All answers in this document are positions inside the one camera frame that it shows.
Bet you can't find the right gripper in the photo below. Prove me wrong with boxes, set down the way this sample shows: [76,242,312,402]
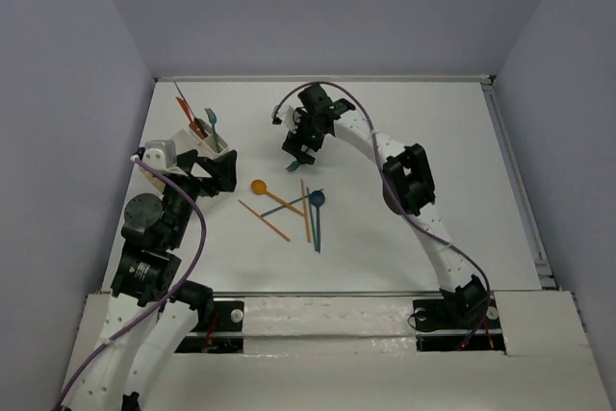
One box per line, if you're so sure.
[283,107,328,165]

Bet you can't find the teal fork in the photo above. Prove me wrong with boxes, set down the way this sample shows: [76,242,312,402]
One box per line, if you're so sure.
[204,108,221,153]
[286,160,301,172]

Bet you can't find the orange plastic spoon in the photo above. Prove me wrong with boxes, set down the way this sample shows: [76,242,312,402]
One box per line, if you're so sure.
[249,179,305,217]

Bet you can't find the blue plastic spoon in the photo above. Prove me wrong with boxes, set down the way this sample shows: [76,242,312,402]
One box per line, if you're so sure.
[310,191,325,253]

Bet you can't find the orange plastic knife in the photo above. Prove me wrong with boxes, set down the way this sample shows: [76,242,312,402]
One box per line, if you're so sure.
[176,96,204,140]

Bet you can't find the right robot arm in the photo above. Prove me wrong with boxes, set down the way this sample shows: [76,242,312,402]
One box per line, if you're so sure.
[271,81,491,329]

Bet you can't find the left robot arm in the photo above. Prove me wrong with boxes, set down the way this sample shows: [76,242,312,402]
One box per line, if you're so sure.
[54,141,237,410]

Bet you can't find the white utensil caddy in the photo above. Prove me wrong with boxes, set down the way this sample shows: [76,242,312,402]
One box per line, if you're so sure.
[139,125,230,193]

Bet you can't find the teal chopstick crossing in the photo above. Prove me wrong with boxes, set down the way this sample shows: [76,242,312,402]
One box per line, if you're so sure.
[261,195,306,217]

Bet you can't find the orange chopstick left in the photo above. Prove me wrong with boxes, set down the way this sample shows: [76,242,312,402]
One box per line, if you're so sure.
[237,199,291,243]

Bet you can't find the orange chopstick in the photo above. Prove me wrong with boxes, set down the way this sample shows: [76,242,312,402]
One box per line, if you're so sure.
[237,199,291,243]
[300,178,312,244]

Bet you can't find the orange chopstick middle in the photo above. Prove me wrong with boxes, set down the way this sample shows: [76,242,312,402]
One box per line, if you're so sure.
[300,178,312,244]

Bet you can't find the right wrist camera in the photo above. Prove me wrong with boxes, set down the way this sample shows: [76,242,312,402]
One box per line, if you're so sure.
[271,103,298,132]

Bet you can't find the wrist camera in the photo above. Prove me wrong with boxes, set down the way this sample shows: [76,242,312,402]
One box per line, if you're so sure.
[131,140,177,172]
[271,103,298,132]

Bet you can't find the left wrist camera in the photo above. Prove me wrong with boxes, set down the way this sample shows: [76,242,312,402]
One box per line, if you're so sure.
[131,140,177,172]

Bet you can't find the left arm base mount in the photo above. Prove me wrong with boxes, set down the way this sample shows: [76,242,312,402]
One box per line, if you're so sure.
[175,295,245,354]

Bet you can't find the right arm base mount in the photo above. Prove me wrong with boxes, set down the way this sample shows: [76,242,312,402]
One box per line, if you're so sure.
[407,290,505,352]

